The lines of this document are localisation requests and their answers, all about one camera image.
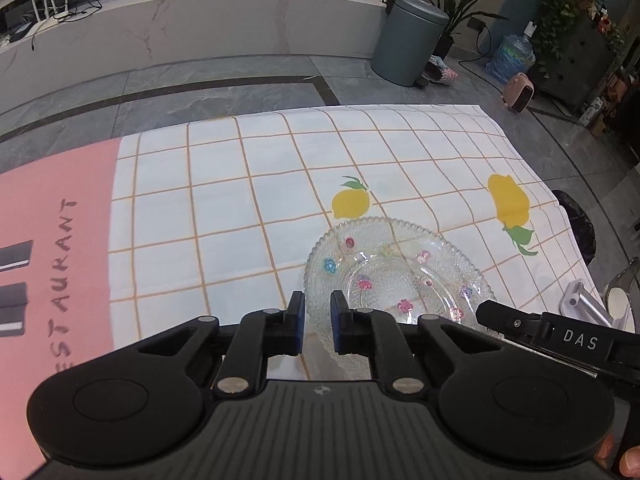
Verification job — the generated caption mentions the pink small heater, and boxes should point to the pink small heater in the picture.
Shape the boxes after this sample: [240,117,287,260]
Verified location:
[502,72,535,114]

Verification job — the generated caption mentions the person's right hand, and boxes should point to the person's right hand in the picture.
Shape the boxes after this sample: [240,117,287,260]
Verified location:
[595,434,640,480]

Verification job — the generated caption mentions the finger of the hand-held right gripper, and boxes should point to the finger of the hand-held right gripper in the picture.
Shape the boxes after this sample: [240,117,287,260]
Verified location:
[475,300,547,343]

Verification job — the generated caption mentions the black bag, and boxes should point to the black bag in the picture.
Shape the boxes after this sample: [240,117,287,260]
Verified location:
[552,189,597,267]

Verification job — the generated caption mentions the blue water jug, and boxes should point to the blue water jug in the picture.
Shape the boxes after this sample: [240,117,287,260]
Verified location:
[485,20,537,87]

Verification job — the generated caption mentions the white router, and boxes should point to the white router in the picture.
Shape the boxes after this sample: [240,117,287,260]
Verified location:
[29,0,74,22]

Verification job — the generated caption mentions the grey round trash can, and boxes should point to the grey round trash can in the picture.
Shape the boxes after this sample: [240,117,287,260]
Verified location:
[370,0,450,87]

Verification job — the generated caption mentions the leafy green potted plant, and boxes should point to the leafy green potted plant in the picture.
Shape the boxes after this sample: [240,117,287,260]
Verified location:
[536,0,610,78]

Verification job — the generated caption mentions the dark cabinet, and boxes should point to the dark cabinet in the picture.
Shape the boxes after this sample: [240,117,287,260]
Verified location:
[540,9,627,113]

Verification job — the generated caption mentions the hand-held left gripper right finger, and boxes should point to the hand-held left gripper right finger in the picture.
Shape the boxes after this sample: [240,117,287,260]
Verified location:
[330,290,497,400]

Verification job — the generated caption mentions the flowered clear glass plate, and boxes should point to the flowered clear glass plate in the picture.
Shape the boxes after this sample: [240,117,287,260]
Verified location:
[303,216,497,382]

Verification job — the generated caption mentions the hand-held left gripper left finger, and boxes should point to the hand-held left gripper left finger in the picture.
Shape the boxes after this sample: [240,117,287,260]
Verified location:
[136,290,307,401]

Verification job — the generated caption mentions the patterned slippers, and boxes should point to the patterned slippers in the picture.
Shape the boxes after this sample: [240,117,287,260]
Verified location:
[424,54,459,87]

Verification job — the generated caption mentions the metal chair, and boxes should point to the metal chair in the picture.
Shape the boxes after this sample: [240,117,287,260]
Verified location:
[559,257,640,335]

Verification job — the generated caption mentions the lemon-print checked tablecloth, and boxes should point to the lemon-print checked tablecloth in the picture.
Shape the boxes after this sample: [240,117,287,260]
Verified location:
[0,104,597,471]

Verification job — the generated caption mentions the marble counter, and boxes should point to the marble counter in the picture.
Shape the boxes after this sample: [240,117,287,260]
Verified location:
[0,0,397,117]

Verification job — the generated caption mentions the long-leaf potted plant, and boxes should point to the long-leaf potted plant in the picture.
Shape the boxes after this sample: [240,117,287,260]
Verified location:
[419,0,517,61]

